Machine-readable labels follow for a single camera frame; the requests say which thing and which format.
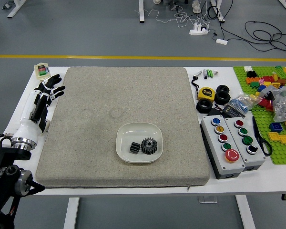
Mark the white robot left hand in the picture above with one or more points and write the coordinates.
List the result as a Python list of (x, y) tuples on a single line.
[(26, 128)]

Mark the small black gear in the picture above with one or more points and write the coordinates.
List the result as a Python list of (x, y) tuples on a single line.
[(134, 148)]

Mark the big black gear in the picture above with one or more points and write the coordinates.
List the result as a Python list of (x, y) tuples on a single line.
[(149, 146)]

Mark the big black nut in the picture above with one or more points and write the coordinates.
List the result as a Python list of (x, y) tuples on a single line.
[(222, 87), (222, 99), (200, 107)]

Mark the grey five-button control box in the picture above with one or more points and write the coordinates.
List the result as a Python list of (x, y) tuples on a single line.
[(222, 152)]

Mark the grey four-button control box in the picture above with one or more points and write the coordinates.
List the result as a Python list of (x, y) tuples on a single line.
[(246, 143)]

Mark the white table leg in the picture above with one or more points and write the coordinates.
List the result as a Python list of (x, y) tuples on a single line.
[(245, 212), (71, 212)]

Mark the white square dish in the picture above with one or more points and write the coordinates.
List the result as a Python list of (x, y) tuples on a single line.
[(138, 131)]

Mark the grey-brown mat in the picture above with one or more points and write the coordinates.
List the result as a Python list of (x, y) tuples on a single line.
[(133, 95)]

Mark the yellow tape measure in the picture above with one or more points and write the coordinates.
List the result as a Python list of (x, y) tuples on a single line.
[(206, 93)]

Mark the black and white battery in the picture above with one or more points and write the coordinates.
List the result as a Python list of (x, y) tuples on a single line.
[(205, 74)]

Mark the green battery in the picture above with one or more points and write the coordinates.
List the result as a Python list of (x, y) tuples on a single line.
[(210, 73)]

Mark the white power strip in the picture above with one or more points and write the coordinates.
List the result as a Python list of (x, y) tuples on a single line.
[(197, 30)]

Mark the black display module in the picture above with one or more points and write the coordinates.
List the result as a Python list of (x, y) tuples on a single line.
[(233, 111)]

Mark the white power adapter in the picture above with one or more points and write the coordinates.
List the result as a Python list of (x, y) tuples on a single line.
[(221, 41)]

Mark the clear bag of blue parts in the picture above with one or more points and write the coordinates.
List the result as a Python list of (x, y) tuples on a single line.
[(240, 102)]

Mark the white toy brick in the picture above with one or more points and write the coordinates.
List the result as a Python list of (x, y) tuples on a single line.
[(248, 69)]

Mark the orange toy brick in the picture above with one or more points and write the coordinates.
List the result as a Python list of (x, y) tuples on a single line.
[(252, 80)]

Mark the black toy brick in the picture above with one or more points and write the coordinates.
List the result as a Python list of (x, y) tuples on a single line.
[(251, 74)]

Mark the black scissors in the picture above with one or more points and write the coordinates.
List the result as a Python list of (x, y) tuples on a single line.
[(258, 136)]

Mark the green brick baseplate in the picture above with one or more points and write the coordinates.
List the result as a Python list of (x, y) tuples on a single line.
[(259, 119)]

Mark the dark red toy brick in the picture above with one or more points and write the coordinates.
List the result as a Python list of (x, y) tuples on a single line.
[(264, 103)]

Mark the grey toy piece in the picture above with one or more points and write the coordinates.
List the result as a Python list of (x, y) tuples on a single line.
[(269, 90)]

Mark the yellow flat toy brick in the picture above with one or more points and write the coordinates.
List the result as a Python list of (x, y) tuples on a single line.
[(285, 139), (274, 136)]

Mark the blue square toy brick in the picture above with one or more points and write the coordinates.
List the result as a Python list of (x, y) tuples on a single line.
[(275, 127)]

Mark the clear bag of silver nuts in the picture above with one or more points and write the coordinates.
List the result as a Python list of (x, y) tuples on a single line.
[(283, 107)]

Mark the long green toy brick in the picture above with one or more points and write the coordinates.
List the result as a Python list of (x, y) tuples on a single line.
[(280, 71)]

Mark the cream switch box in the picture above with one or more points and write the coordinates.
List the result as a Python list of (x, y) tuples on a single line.
[(41, 70)]

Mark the metal bracket under table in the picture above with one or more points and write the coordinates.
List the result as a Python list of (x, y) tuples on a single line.
[(207, 199)]

